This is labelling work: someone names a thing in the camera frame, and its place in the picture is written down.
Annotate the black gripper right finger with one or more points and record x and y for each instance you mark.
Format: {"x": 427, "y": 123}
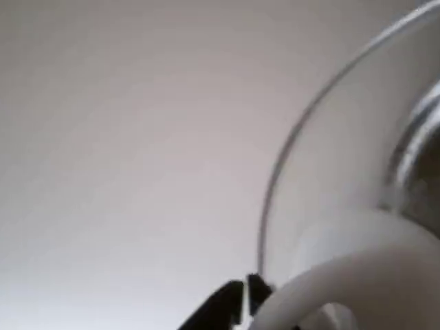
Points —
{"x": 258, "y": 290}

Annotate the glass lid with white knob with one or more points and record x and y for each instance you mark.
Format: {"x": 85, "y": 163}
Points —
{"x": 343, "y": 247}

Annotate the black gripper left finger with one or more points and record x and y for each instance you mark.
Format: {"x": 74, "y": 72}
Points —
{"x": 220, "y": 306}

